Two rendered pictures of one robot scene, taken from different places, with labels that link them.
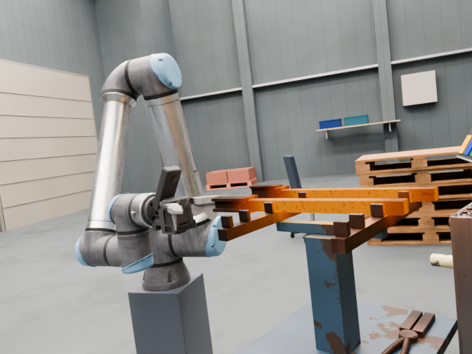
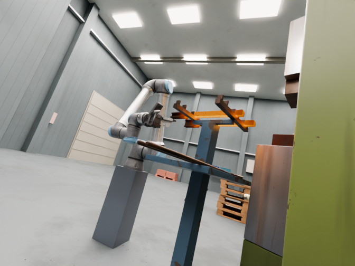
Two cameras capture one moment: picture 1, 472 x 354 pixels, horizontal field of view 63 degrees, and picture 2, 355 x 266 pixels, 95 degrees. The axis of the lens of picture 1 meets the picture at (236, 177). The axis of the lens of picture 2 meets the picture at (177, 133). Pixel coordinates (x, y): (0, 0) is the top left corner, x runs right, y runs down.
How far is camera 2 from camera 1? 42 cm
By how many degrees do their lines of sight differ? 17
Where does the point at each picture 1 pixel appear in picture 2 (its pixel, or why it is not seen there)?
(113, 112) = (145, 91)
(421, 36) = not seen: hidden behind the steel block
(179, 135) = (164, 109)
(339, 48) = (226, 140)
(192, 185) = (160, 130)
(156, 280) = (130, 163)
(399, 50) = (249, 149)
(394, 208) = (239, 111)
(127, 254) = (128, 132)
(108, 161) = (136, 104)
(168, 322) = (127, 182)
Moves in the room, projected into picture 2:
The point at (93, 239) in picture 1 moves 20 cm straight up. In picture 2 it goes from (118, 125) to (126, 100)
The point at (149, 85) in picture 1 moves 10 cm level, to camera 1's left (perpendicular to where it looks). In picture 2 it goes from (161, 87) to (150, 85)
